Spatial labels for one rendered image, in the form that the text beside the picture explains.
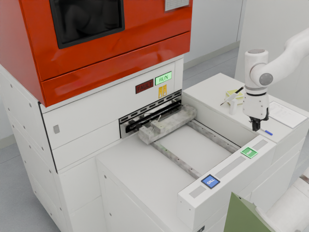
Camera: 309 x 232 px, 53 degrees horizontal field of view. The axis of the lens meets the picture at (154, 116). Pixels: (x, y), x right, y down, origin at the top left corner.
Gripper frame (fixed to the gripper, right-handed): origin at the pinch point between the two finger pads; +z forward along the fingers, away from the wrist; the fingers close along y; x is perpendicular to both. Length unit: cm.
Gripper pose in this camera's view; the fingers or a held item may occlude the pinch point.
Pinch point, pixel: (256, 125)
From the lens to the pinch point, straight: 136.0
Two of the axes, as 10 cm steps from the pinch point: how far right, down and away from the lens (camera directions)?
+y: 6.4, 2.6, -7.3
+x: 7.6, -3.8, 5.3
